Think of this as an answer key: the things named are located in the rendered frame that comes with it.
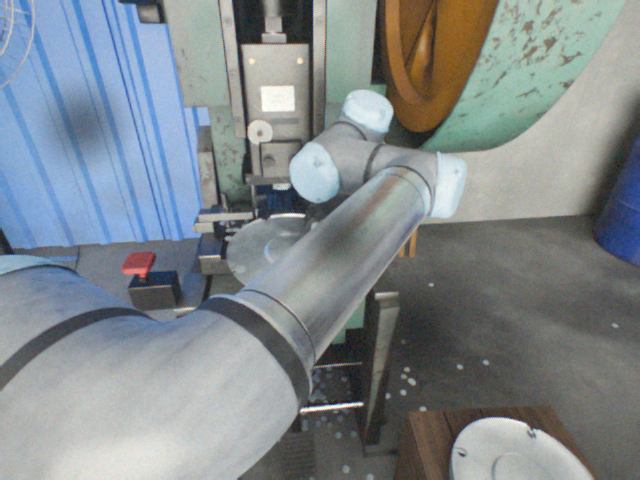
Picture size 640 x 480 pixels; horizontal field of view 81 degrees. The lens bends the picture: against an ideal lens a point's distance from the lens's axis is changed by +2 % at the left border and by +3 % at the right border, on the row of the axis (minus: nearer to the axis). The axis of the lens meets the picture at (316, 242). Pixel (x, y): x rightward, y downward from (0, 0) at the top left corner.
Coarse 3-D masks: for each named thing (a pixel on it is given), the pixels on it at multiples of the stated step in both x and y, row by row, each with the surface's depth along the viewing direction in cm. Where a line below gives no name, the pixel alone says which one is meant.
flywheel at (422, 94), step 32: (384, 0) 108; (416, 0) 94; (448, 0) 78; (480, 0) 67; (384, 32) 110; (416, 32) 95; (448, 32) 79; (480, 32) 61; (384, 64) 111; (416, 64) 96; (448, 64) 79; (416, 96) 95; (448, 96) 73; (416, 128) 90
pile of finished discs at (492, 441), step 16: (464, 432) 88; (480, 432) 88; (496, 432) 88; (512, 432) 88; (528, 432) 89; (464, 448) 85; (480, 448) 85; (496, 448) 85; (512, 448) 85; (528, 448) 85; (544, 448) 85; (560, 448) 85; (464, 464) 82; (480, 464) 82; (496, 464) 81; (512, 464) 81; (528, 464) 81; (544, 464) 82; (560, 464) 82; (576, 464) 82
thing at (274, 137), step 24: (240, 48) 76; (264, 48) 76; (288, 48) 77; (264, 72) 79; (288, 72) 79; (264, 96) 81; (288, 96) 82; (264, 120) 84; (288, 120) 85; (264, 144) 84; (288, 144) 84; (264, 168) 87; (288, 168) 87
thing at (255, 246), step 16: (256, 224) 89; (272, 224) 89; (288, 224) 90; (240, 240) 83; (256, 240) 84; (272, 240) 83; (288, 240) 83; (240, 256) 79; (256, 256) 79; (272, 256) 79; (256, 272) 75
